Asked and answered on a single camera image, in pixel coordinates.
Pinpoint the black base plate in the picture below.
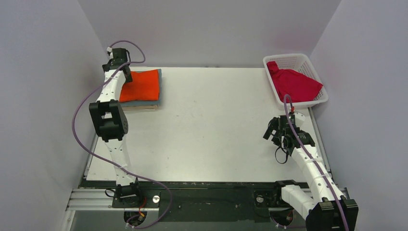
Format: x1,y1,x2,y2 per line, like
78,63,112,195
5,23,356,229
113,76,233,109
93,182,296,227

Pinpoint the crimson t shirt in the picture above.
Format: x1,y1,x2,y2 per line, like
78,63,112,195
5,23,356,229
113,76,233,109
267,62,323,103

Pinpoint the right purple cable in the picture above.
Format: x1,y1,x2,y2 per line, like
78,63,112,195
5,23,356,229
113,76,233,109
271,94,351,231

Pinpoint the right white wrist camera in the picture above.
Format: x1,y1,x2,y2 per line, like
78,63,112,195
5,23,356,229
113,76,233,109
289,111,306,128

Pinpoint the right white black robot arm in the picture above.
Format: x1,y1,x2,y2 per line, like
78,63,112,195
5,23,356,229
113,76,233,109
263,113,358,231

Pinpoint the folded blue t shirt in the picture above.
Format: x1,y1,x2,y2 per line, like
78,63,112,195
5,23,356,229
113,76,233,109
119,68,163,108

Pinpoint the folded beige t shirt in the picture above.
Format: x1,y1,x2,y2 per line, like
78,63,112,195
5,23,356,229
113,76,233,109
121,104,158,111

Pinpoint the orange t shirt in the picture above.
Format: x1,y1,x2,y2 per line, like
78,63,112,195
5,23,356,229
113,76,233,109
119,69,160,103

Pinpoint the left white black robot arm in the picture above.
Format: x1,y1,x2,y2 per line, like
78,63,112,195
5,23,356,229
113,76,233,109
89,47,144,207

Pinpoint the white plastic basket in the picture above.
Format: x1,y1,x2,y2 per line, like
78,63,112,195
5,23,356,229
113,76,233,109
263,53,329,109

